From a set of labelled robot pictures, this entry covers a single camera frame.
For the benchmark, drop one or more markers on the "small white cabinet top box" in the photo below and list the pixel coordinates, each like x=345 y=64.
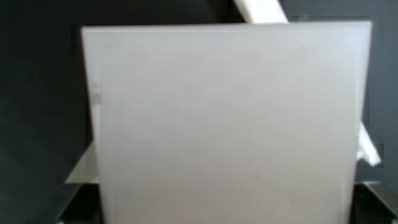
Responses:
x=226 y=104

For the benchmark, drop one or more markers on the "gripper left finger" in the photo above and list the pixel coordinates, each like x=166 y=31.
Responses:
x=80 y=211

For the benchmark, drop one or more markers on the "white cabinet body box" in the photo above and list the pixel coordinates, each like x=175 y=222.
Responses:
x=370 y=146

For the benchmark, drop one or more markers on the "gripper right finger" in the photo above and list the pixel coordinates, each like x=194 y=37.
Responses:
x=375 y=204

